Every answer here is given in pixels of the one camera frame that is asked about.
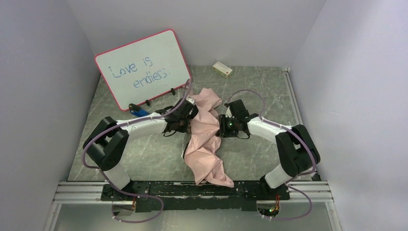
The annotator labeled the pink and black folding umbrella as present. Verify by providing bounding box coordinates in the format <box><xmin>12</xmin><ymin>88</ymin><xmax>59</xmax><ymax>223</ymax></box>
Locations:
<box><xmin>184</xmin><ymin>88</ymin><xmax>234</xmax><ymax>188</ymax></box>

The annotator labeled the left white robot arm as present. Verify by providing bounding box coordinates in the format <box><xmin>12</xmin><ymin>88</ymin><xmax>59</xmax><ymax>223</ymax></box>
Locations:
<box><xmin>82</xmin><ymin>99</ymin><xmax>199</xmax><ymax>195</ymax></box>

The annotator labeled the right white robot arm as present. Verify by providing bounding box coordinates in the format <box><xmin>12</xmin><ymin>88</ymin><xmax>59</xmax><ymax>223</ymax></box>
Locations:
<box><xmin>217</xmin><ymin>100</ymin><xmax>320</xmax><ymax>189</ymax></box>

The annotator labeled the blue stapler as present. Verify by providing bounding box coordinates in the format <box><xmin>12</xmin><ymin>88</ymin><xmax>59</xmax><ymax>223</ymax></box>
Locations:
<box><xmin>128</xmin><ymin>103</ymin><xmax>150</xmax><ymax>117</ymax></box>

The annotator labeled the small white cardboard box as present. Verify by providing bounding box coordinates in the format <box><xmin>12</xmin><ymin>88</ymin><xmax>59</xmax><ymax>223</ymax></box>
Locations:
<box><xmin>212</xmin><ymin>62</ymin><xmax>233</xmax><ymax>78</ymax></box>

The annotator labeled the pink framed whiteboard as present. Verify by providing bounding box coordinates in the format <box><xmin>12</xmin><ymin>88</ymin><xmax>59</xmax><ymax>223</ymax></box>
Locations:
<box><xmin>94</xmin><ymin>29</ymin><xmax>191</xmax><ymax>111</ymax></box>

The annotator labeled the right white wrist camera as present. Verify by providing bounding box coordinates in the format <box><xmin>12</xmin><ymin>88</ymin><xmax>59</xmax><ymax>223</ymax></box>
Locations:
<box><xmin>225</xmin><ymin>107</ymin><xmax>233</xmax><ymax>118</ymax></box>

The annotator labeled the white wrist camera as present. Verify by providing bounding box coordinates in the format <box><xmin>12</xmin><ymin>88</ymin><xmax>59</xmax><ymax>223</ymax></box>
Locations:
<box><xmin>225</xmin><ymin>107</ymin><xmax>233</xmax><ymax>118</ymax></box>
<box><xmin>185</xmin><ymin>97</ymin><xmax>195</xmax><ymax>105</ymax></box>

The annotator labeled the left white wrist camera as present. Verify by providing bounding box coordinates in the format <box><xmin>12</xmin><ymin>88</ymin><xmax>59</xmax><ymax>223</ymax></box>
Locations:
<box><xmin>185</xmin><ymin>97</ymin><xmax>195</xmax><ymax>105</ymax></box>

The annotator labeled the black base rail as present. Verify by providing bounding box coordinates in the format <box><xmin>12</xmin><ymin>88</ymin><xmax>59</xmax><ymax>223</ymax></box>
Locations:
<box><xmin>100</xmin><ymin>180</ymin><xmax>290</xmax><ymax>213</ymax></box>

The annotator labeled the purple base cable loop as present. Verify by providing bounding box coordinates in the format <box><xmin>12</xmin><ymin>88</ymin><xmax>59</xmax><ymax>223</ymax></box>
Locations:
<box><xmin>111</xmin><ymin>191</ymin><xmax>165</xmax><ymax>224</ymax></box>

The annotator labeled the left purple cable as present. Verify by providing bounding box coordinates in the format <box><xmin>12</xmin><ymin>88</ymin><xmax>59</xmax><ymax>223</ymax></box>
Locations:
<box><xmin>82</xmin><ymin>78</ymin><xmax>192</xmax><ymax>198</ymax></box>

